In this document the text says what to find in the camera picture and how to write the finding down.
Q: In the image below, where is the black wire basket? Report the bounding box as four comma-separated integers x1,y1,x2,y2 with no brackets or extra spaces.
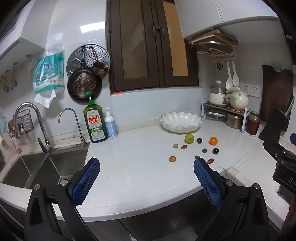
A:
8,109,35,139

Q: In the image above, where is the steel tray under rack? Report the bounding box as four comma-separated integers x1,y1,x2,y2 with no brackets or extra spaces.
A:
206,111,227,121

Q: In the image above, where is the wooden cutting board stack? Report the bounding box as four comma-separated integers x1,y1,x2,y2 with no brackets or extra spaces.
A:
187,29,238,52

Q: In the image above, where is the cream kettle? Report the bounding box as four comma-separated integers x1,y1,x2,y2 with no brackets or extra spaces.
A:
224,87,249,110

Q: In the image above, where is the cream pot with glass lid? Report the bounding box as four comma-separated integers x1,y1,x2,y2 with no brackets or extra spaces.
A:
209,80,229,106

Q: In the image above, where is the white rice spoon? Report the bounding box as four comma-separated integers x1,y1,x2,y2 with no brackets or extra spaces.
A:
231,61,240,87
225,61,234,90

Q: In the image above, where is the black frying pan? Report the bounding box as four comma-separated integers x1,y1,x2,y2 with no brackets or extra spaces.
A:
67,46,102,104

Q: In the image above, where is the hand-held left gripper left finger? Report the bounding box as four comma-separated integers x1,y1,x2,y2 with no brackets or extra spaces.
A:
24,157,101,241

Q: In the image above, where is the dark wooden cutting board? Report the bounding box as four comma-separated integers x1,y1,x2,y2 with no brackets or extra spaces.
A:
262,64,294,123

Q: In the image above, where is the paper towel pack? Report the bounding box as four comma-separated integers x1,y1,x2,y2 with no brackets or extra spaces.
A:
32,46,65,108

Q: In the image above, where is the white scalloped bowl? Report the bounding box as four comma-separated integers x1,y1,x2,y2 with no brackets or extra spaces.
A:
159,111,202,134

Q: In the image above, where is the green dish soap bottle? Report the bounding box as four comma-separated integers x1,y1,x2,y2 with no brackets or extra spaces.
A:
83,96,109,143

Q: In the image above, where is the metal steamer plate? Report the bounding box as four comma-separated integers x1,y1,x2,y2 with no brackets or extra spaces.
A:
67,45,111,79

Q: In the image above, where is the hanging kitchen utensil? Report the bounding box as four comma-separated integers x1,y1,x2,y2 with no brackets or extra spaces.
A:
10,61,19,87
24,54,34,78
0,70,11,93

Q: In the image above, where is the brown framed cabinet window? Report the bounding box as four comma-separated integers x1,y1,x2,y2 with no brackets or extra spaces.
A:
106,0,199,94

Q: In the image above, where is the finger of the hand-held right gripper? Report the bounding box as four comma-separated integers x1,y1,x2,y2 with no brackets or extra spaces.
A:
263,139,284,161

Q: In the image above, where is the white pump soap bottle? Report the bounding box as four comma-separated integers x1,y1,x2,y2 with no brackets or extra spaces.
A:
105,107,117,139

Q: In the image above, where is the glass sauce jar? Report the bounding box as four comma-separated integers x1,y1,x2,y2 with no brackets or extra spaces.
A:
246,111,261,135

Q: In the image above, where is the grey counter shelf rack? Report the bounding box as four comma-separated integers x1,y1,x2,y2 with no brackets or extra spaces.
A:
202,97,252,135

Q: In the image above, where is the tall chrome faucet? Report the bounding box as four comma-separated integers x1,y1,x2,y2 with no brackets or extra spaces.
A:
14,102,56,154

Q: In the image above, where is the steel sink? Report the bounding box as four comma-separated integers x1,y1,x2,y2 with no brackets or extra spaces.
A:
0,146,89,189

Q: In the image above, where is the white wall outlet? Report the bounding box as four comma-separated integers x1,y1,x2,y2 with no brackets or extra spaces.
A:
239,81,260,98

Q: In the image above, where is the brass saucepan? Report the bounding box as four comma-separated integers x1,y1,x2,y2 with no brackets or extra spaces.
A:
91,46,109,78

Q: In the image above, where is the white wire rack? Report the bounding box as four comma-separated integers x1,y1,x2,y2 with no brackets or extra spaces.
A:
196,45,236,59

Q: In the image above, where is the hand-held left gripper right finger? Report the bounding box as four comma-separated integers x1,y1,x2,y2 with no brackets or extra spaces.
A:
193,159,271,241

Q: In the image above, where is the steel pot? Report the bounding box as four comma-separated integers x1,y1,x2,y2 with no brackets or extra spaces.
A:
226,112,243,129

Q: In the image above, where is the thin chrome faucet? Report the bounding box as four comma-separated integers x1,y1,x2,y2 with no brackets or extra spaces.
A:
58,108,90,147

